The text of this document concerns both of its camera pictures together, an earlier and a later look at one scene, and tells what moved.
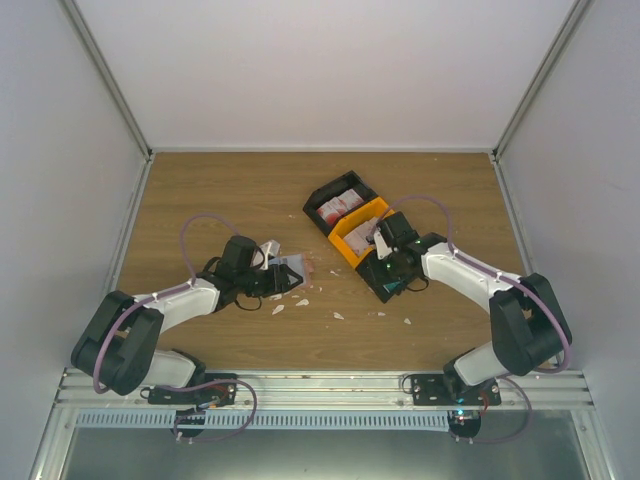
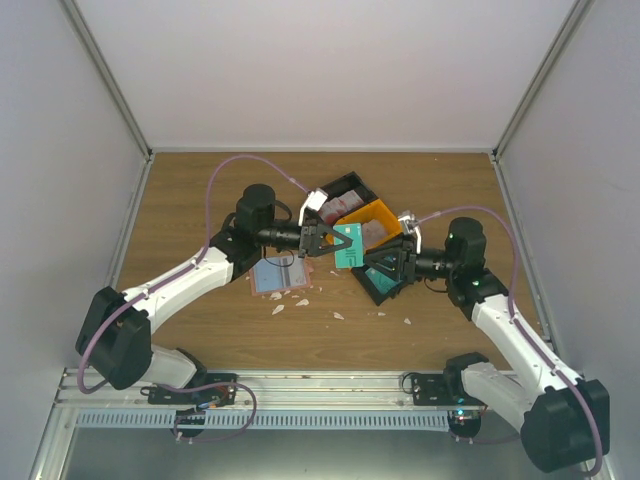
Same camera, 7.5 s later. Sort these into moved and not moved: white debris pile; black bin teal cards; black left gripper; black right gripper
Moved: black left gripper
Not moved: black right gripper; white debris pile; black bin teal cards
